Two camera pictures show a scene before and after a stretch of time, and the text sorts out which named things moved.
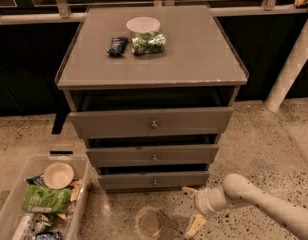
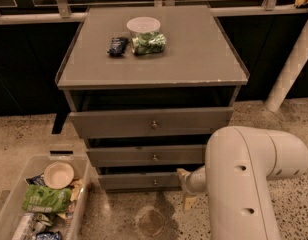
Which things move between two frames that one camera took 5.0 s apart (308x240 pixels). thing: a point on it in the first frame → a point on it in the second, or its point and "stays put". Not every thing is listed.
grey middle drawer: (110, 157) stays put
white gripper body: (202, 201) → (192, 183)
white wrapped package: (31, 225) stays put
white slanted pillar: (301, 53) stays put
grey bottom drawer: (131, 180) stays put
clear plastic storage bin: (47, 201) stays put
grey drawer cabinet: (151, 89) stays put
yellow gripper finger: (193, 191) → (182, 173)
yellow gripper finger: (196, 223) → (189, 202)
